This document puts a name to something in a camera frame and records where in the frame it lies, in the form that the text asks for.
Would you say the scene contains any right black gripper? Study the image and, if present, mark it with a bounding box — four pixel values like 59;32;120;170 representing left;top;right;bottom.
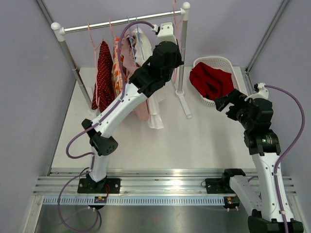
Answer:
214;89;254;131

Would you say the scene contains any pink wire hanger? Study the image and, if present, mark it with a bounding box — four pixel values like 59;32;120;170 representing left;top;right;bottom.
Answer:
171;0;183;84

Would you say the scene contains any white skirt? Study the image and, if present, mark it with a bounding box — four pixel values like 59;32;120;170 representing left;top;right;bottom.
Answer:
132;29;165;129

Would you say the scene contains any blue hanger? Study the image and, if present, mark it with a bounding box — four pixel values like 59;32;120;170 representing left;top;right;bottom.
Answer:
127;16;137;67
136;24;145;60

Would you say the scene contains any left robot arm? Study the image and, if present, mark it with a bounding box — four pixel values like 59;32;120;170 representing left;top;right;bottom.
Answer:
77;41;183;194

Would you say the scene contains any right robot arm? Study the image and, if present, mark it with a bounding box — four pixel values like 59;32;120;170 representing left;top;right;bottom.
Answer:
214;87;304;233

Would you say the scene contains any pink skirt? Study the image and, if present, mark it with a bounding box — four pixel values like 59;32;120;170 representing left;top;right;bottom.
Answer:
121;32;150;121

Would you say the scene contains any orange floral skirt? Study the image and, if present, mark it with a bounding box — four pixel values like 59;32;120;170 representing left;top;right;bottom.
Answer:
111;36;122;97

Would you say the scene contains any pink hanger middle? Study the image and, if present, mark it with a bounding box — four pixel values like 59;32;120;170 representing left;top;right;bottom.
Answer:
109;19;115;46

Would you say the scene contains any pink hanger left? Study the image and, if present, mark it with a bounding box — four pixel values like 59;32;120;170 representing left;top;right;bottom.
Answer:
87;23;103;110

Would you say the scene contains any red polka dot skirt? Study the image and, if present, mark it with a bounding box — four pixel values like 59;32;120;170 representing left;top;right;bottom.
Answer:
91;41;115;113

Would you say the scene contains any metal clothes rack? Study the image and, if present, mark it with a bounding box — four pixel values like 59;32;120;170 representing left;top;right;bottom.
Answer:
51;2;192;119

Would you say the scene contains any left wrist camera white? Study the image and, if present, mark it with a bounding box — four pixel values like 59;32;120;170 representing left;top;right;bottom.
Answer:
152;22;177;45

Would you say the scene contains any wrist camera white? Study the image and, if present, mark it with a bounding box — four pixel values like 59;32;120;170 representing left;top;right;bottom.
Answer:
152;22;177;45
244;83;269;101

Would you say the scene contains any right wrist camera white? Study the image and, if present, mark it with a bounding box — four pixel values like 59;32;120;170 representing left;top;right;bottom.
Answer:
244;83;269;101

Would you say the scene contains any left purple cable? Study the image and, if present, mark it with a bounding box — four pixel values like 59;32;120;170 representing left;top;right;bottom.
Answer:
57;21;156;230

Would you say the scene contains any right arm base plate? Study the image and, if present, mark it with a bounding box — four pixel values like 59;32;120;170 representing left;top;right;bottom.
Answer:
205;178;235;194

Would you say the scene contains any slotted cable duct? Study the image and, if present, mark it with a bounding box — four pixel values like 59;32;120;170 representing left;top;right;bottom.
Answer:
43;196;225;206

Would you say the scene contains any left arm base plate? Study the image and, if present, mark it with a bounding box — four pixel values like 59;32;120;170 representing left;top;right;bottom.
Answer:
77;177;121;194

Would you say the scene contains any aluminium rail frame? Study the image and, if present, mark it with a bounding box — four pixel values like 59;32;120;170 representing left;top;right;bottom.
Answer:
33;167;298;196

